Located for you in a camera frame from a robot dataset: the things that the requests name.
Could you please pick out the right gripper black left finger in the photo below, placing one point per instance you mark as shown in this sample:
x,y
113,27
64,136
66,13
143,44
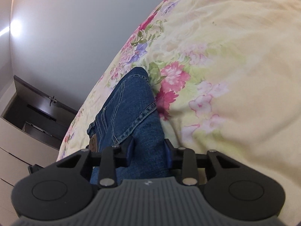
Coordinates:
x,y
113,157

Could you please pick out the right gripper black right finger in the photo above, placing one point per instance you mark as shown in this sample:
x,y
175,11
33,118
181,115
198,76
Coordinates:
x,y
182,163

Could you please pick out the blue denim jeans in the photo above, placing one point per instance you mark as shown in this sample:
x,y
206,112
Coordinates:
x,y
131,110

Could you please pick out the dark open drawer cabinet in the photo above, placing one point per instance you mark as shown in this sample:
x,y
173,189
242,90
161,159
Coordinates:
x,y
39,115

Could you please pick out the floral yellow bed quilt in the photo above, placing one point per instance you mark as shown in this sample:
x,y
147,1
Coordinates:
x,y
226,76

